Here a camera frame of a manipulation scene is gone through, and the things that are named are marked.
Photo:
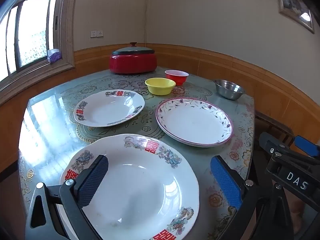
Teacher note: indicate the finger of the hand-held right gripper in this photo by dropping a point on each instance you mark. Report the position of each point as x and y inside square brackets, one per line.
[307, 147]
[272, 141]

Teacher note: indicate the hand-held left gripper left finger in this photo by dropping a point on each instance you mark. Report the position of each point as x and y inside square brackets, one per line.
[93, 180]

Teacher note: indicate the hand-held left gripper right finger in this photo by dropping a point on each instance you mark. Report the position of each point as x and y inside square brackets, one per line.
[225, 180]

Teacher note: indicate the large white red-character plate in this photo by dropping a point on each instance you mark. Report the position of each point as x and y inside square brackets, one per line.
[140, 180]

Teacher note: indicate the white plate purple floral rim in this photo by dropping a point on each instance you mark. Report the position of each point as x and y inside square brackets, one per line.
[195, 122]

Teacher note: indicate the stainless steel bowl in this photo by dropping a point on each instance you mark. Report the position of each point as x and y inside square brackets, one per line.
[230, 91]

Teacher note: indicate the small white red-character plate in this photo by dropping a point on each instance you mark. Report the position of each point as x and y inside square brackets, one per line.
[107, 110]

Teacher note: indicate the yellow plastic bowl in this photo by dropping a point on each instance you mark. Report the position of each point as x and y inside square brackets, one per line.
[160, 87]

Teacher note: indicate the dark wooden bench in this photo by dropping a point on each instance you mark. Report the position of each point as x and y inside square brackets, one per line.
[272, 125]

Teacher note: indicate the red plastic bowl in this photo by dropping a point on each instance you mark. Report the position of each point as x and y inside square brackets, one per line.
[178, 77]

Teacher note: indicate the red electric pot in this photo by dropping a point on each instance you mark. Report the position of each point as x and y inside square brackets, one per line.
[132, 63]

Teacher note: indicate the purple tissue box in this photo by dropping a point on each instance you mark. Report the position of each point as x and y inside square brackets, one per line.
[53, 56]

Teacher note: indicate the grey pot lid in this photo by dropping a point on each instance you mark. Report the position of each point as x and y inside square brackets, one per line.
[132, 49]

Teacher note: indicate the sliding glass window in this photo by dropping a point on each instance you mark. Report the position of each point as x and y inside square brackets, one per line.
[30, 37]

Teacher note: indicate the framed wall picture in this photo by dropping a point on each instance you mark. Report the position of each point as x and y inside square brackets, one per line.
[295, 3]

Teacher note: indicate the white wall socket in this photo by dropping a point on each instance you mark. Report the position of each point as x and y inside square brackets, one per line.
[93, 34]
[100, 33]

